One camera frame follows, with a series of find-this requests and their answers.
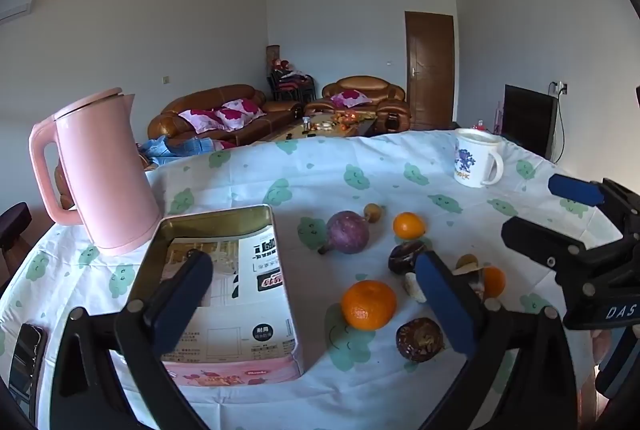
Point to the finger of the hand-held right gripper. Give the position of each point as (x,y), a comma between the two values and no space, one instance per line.
(575,190)
(540,245)

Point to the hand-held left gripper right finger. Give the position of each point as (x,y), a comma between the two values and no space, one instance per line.
(445,305)

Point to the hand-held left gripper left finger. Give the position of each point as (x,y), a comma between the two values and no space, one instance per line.
(185,295)

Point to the dark fruit piece white flesh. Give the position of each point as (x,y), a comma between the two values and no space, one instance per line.
(412,287)

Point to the dark fruit half tan flesh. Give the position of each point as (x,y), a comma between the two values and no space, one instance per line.
(417,340)

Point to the small tan round fruit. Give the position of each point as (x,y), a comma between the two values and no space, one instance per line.
(374,213)
(465,260)

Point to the whole dark brown fruit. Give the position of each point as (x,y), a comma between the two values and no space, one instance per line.
(402,257)

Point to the small orange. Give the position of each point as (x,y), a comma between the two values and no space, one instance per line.
(409,226)

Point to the metal tin box pink sides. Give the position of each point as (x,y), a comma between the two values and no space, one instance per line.
(235,372)

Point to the purple round fruit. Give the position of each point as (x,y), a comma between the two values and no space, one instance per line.
(347,232)

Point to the person's right hand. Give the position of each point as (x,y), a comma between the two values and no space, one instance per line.
(599,347)

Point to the printed paper sheet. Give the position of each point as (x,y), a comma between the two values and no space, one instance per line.
(260,305)

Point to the large orange tangerine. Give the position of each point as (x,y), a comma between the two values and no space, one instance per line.
(369,305)

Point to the black television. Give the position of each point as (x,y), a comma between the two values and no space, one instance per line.
(527,119)

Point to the white mug blue print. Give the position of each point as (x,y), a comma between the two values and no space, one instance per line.
(472,159)

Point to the blue checked cloth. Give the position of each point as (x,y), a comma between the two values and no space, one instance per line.
(160,148)

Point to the pink electric kettle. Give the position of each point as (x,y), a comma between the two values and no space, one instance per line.
(105,169)

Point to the orange leather chair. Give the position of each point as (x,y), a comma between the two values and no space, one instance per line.
(62,190)

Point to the white tablecloth green cloud print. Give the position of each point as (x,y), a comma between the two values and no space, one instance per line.
(350,169)

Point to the black smartphone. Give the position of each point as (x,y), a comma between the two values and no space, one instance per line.
(25,360)

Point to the pink floral pillow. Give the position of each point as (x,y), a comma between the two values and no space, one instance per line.
(352,98)
(200,119)
(240,112)

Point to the dark wooden chair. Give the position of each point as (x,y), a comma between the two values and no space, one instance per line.
(14,220)

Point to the wooden coffee table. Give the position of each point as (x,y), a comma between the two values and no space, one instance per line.
(290,130)

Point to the brown wooden door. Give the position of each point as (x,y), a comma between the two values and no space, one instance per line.
(430,59)

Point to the brown leather sofa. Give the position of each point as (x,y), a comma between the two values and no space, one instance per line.
(210,97)

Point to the glass jar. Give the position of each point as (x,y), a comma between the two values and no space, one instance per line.
(306,123)

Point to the pile of orange snacks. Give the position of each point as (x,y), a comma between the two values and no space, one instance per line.
(345,118)

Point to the stacked dark chairs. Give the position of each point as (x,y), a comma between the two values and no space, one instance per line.
(290,84)

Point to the brown leather armchair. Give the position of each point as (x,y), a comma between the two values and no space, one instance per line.
(360,84)

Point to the tall decorated vase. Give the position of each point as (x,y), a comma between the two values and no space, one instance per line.
(272,54)

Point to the white air conditioner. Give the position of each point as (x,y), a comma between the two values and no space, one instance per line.
(17,4)

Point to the wall socket with plug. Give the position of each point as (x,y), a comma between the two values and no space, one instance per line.
(560,88)

